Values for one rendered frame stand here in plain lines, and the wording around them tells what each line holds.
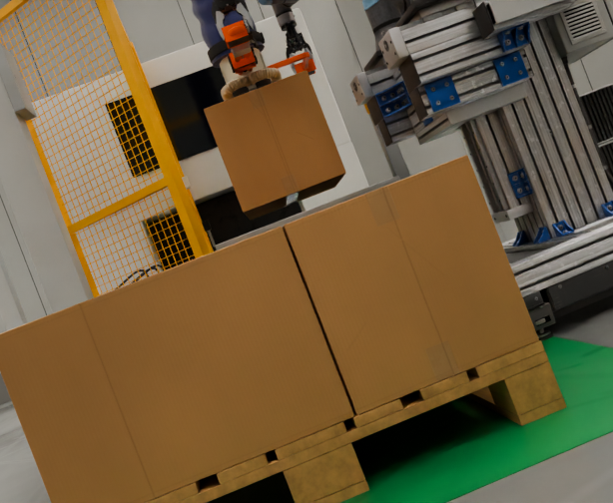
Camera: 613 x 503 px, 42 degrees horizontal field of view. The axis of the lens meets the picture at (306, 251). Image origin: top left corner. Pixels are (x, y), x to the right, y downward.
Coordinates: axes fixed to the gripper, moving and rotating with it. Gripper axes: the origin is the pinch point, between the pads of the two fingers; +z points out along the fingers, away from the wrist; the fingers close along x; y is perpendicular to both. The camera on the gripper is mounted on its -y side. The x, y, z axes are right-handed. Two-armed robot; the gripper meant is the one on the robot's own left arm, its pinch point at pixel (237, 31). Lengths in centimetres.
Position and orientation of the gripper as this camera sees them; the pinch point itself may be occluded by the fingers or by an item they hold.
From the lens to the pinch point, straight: 270.2
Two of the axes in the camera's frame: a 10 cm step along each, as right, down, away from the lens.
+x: -9.3, 3.6, -0.3
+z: 3.6, 9.3, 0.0
